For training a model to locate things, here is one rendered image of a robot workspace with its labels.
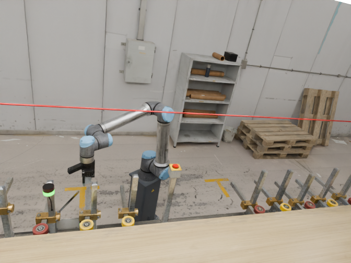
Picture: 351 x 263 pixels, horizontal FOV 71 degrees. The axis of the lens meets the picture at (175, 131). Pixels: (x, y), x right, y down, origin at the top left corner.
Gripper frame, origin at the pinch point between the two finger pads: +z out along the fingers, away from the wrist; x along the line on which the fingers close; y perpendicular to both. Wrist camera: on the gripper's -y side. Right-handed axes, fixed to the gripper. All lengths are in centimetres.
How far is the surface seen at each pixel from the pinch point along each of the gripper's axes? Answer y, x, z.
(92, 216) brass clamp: 6.3, -19.4, 11.4
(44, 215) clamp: -22.5, -16.8, 9.3
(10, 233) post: -41.7, -17.6, 20.8
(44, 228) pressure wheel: -20.4, -29.9, 5.9
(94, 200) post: 7.3, -18.7, -2.3
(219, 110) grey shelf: 233, 234, 33
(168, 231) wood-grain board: 52, -43, 6
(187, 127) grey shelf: 182, 248, 78
